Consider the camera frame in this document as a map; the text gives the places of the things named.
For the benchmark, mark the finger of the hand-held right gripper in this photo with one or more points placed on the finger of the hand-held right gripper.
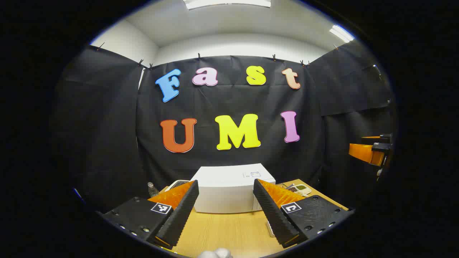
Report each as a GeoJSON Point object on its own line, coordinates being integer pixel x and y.
{"type": "Point", "coordinates": [371, 137]}
{"type": "Point", "coordinates": [362, 152]}

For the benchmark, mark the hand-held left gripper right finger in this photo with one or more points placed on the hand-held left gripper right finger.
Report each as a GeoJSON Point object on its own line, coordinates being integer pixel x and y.
{"type": "Point", "coordinates": [272, 215]}

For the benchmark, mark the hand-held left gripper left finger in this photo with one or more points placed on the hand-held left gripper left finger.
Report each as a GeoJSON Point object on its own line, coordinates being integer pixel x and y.
{"type": "Point", "coordinates": [183, 215]}

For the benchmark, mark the white microwave oven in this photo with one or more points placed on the white microwave oven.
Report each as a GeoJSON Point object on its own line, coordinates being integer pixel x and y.
{"type": "Point", "coordinates": [226, 193]}

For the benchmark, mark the white toaster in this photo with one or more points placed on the white toaster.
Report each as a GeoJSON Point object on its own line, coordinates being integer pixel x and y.
{"type": "Point", "coordinates": [173, 183]}

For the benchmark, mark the clear plastic water bottle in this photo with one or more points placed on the clear plastic water bottle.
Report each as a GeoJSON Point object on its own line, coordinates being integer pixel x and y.
{"type": "Point", "coordinates": [152, 190]}

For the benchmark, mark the ceiling light panel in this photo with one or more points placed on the ceiling light panel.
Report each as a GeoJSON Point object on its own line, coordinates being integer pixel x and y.
{"type": "Point", "coordinates": [341, 33]}
{"type": "Point", "coordinates": [226, 3]}

